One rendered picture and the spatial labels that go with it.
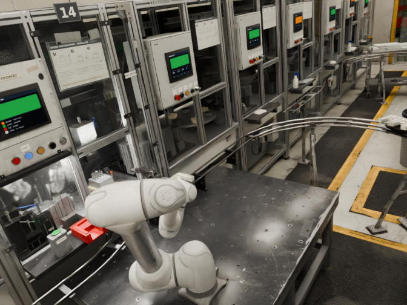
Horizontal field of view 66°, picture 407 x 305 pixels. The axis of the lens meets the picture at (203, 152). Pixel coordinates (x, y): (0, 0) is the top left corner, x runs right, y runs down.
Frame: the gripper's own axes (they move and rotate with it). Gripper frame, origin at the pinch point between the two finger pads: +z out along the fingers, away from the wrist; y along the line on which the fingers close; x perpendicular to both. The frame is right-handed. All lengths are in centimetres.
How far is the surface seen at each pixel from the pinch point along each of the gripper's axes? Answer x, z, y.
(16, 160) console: 48, 20, 30
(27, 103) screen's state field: 35, 18, 53
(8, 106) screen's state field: 43, 18, 54
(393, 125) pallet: -186, -101, -27
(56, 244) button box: 50, 8, -13
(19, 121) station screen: 41, 18, 46
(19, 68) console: 32, 21, 68
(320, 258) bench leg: -75, -79, -87
